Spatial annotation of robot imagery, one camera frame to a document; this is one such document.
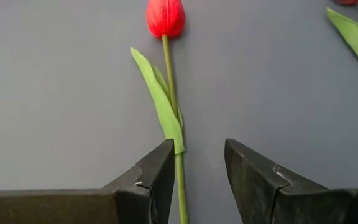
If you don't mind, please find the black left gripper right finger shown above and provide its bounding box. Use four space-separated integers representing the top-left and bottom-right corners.
224 138 358 224

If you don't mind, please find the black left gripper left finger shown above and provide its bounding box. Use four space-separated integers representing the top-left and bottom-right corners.
0 139 176 224

